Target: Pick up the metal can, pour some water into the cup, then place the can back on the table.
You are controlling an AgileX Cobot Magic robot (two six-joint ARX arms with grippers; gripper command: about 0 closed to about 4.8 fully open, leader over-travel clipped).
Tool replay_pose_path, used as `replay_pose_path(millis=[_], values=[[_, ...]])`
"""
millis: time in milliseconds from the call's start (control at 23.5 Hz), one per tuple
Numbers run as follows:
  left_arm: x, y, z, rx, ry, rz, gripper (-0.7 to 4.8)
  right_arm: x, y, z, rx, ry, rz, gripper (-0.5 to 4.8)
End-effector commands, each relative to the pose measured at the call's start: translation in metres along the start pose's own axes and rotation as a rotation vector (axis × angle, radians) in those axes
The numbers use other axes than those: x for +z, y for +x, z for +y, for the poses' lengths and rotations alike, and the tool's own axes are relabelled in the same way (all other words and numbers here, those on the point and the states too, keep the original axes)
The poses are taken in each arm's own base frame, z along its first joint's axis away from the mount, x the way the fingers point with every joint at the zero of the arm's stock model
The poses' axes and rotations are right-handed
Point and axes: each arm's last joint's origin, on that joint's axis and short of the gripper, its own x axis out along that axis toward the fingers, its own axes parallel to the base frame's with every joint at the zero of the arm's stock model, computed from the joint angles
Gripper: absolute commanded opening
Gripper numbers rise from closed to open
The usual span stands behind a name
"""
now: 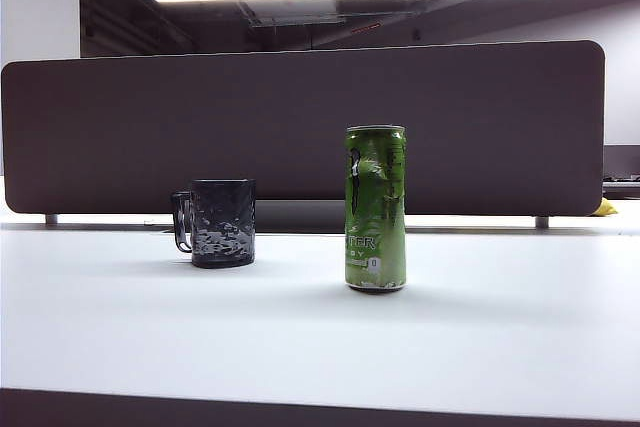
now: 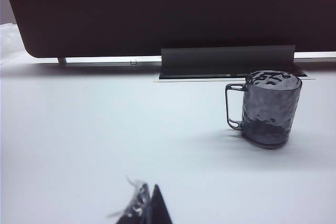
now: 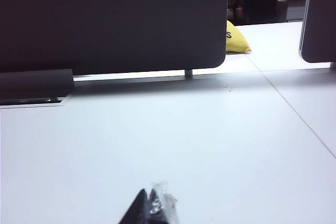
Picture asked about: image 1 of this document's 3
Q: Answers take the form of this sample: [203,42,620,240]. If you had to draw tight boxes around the dark grey desk divider panel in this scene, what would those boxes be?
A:
[0,39,606,217]

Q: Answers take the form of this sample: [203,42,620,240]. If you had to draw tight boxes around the background desk with keyboard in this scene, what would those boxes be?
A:
[602,174,640,200]

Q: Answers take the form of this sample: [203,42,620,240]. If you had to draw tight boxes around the green energy drink can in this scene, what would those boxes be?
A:
[343,124,408,294]

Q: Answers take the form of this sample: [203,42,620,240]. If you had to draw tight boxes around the dark background partition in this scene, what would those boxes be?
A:
[603,144,640,179]

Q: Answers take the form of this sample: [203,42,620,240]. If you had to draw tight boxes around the dark textured glass mug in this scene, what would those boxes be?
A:
[170,177,258,269]

